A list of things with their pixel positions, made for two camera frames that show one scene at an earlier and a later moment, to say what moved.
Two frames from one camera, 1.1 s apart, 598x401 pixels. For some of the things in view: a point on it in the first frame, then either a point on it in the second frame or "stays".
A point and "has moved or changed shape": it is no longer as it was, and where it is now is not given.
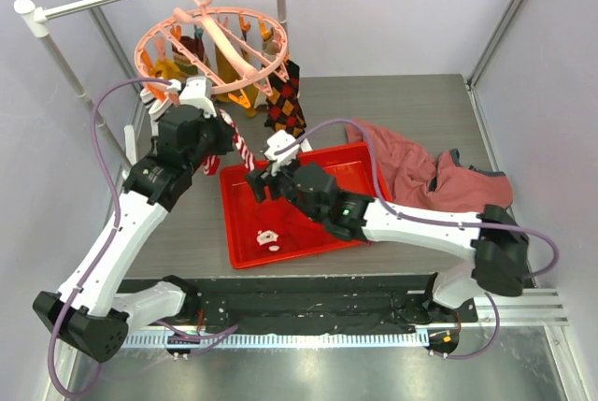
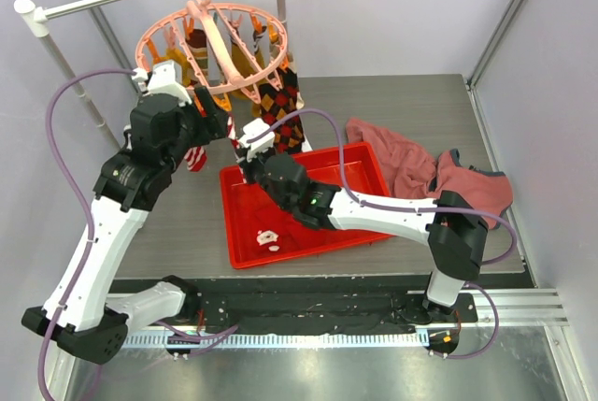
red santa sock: (277, 233) stays
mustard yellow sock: (227, 71) to (245, 69)
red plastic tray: (255, 233) stays
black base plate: (318, 305) stays
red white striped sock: (245, 153) has moved or changed shape
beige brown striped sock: (183, 64) to (196, 40)
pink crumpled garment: (409, 176) stays
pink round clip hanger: (227, 50) stays
